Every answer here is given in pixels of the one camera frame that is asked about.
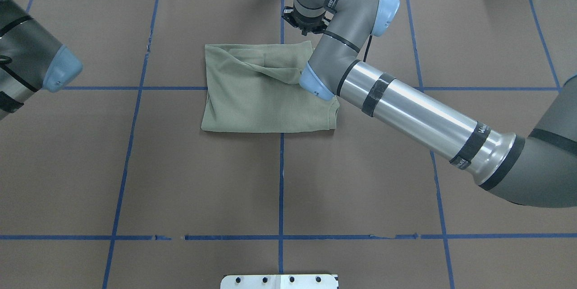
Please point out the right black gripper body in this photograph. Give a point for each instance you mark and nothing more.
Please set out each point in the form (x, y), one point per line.
(307, 23)

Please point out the olive green t-shirt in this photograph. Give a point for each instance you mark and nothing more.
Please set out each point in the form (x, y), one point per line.
(255, 89)

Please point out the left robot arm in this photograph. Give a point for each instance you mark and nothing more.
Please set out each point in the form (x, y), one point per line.
(32, 59)

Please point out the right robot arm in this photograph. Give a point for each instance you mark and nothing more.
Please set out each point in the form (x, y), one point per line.
(539, 170)

